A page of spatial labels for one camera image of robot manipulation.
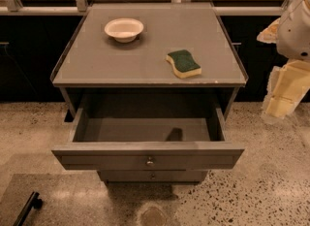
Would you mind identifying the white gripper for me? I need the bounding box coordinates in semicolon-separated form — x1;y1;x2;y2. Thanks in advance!
257;0;310;124

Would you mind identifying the green yellow sponge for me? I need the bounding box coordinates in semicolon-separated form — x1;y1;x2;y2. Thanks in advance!
166;49;202;79

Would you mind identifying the grey drawer cabinet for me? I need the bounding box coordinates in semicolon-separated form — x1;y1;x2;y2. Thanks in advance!
49;2;249;184

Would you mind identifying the metal drawer knob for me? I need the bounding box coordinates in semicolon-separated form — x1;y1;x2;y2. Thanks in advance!
145;157;155;167

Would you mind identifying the open grey top drawer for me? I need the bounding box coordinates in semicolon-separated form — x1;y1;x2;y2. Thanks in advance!
52;109;244;171

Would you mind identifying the closed lower drawer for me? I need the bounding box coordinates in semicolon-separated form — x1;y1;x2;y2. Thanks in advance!
98;170;206;182

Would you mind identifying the white bowl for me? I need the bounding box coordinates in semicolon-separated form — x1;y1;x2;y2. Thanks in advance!
104;18;144;43

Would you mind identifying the black bar on floor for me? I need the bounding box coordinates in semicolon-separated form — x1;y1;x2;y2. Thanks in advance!
13;192;43;226

